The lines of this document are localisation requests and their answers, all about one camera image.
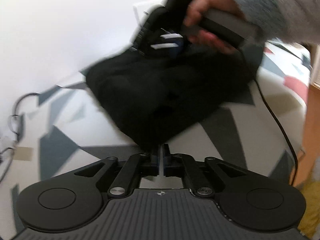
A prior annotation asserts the person right hand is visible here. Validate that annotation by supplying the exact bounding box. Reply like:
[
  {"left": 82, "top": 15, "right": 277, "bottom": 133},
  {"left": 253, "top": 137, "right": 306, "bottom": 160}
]
[{"left": 184, "top": 0, "right": 248, "bottom": 54}]

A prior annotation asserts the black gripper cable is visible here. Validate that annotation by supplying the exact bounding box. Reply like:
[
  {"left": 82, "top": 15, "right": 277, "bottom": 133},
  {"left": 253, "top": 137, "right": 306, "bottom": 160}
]
[{"left": 252, "top": 78, "right": 299, "bottom": 187}]

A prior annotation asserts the geometric patterned table mat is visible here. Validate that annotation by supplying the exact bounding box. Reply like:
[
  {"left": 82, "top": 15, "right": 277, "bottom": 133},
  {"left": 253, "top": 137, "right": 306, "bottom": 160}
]
[{"left": 9, "top": 41, "right": 311, "bottom": 232}]

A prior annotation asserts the black charging cable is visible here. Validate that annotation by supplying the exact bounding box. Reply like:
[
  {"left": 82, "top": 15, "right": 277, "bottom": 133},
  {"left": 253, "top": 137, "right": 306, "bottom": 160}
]
[{"left": 0, "top": 92, "right": 41, "bottom": 181}]

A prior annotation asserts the black garment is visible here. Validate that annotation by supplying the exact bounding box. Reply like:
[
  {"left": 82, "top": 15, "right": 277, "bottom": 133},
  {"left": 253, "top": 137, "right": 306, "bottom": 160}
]
[{"left": 85, "top": 4, "right": 265, "bottom": 154}]

